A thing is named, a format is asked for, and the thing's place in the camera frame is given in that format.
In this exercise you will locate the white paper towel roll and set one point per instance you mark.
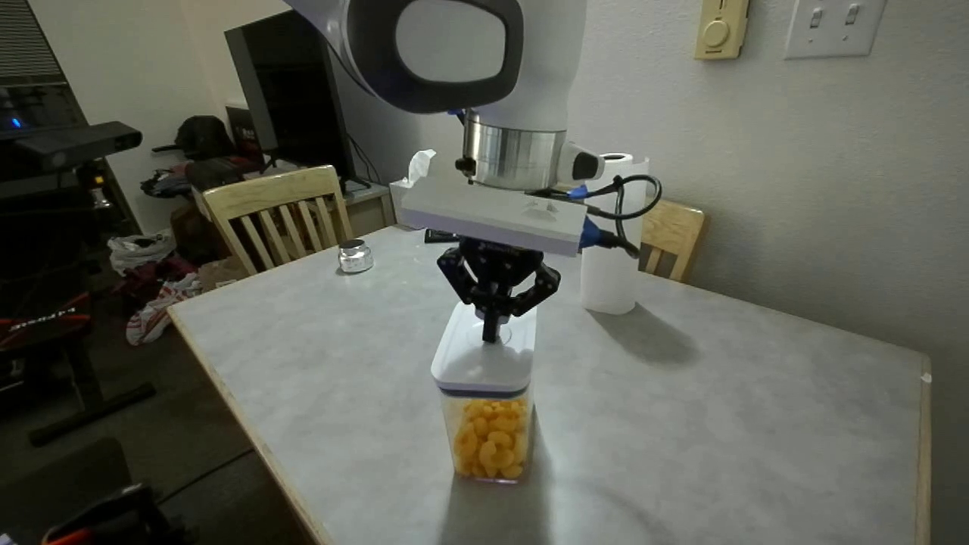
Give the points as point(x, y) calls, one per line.
point(610, 282)

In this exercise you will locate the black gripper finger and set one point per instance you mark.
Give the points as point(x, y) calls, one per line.
point(532, 288)
point(457, 276)

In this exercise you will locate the black remote control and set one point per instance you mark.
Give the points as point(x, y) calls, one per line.
point(437, 237)

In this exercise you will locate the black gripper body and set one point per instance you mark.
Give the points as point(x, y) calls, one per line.
point(502, 257)

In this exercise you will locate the white light switch plate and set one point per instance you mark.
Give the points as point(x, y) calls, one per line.
point(835, 25)

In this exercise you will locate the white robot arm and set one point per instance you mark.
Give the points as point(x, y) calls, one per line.
point(545, 62)

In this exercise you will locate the beige wall thermostat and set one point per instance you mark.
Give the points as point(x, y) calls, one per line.
point(723, 32)

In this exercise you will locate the brown wooden chair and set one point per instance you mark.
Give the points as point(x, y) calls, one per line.
point(677, 237)

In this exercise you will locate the black stand with red lettering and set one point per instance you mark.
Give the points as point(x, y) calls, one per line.
point(61, 342)

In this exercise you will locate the clear plastic container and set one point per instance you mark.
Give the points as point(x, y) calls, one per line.
point(490, 443)

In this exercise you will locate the red and white cloth pile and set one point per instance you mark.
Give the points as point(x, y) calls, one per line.
point(160, 297)

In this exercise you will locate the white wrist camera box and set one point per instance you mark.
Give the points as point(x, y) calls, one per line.
point(486, 212)

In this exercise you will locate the orange puffed snacks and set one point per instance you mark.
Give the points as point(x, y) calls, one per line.
point(493, 439)

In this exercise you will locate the black and red bag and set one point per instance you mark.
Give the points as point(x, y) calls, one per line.
point(110, 519)

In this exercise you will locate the light wooden slatted chair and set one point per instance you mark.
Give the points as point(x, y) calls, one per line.
point(290, 185)

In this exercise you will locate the white container lid with button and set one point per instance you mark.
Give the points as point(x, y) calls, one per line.
point(481, 364)

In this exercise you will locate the black television screen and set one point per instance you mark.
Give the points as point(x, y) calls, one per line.
point(290, 101)

